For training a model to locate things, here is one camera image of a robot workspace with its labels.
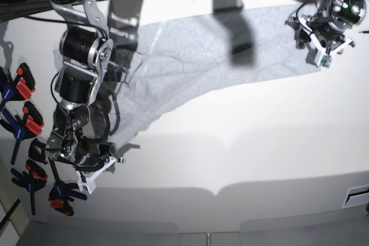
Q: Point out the blue red clamp middle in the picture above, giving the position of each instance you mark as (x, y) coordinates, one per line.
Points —
(27, 127)

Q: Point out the blue red clamp upper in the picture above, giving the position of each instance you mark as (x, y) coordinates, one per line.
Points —
(18, 89)

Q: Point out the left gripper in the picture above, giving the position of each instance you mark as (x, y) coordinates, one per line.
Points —
(323, 42)

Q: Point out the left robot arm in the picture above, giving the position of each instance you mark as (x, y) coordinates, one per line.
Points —
(341, 13)

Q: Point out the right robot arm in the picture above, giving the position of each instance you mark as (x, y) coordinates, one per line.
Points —
(80, 121)

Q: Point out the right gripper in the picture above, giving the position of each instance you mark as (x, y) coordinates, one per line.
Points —
(89, 159)

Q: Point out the grey T-shirt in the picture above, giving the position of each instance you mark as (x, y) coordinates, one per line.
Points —
(158, 67)

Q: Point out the blue red clamp bottom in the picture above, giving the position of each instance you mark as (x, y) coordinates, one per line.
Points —
(62, 194)

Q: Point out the blue red clamp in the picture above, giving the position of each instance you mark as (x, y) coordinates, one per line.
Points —
(18, 89)
(33, 180)
(27, 127)
(62, 194)

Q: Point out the blue red clamp lower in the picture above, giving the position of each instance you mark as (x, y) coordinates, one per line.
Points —
(33, 180)

